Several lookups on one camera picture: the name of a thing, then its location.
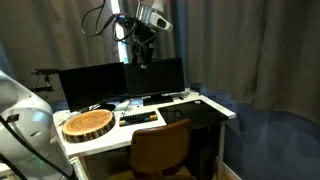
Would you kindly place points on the grey curtain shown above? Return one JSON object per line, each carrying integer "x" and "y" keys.
{"x": 50, "y": 33}
{"x": 253, "y": 50}
{"x": 163, "y": 46}

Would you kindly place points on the black mouse pad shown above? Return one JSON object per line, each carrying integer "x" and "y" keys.
{"x": 193, "y": 113}

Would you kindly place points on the white desk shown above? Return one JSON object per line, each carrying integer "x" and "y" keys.
{"x": 113, "y": 136}

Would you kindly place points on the black monitor with rectangular base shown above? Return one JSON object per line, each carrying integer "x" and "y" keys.
{"x": 153, "y": 78}

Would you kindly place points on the black monitor with round base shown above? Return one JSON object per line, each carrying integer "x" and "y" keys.
{"x": 93, "y": 85}

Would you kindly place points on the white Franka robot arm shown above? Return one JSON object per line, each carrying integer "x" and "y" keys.
{"x": 30, "y": 133}

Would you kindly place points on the black stereo camera on stand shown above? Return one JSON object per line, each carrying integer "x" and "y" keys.
{"x": 45, "y": 71}

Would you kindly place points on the black keyboard with coloured keys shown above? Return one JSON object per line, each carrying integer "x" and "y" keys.
{"x": 138, "y": 118}

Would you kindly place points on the round wood slab with bark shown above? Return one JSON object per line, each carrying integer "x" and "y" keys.
{"x": 88, "y": 125}

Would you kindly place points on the small black desk object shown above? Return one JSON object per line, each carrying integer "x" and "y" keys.
{"x": 181, "y": 98}

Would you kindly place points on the brown chair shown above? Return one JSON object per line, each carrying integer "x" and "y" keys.
{"x": 160, "y": 146}

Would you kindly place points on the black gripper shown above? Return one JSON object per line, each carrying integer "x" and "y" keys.
{"x": 143, "y": 36}

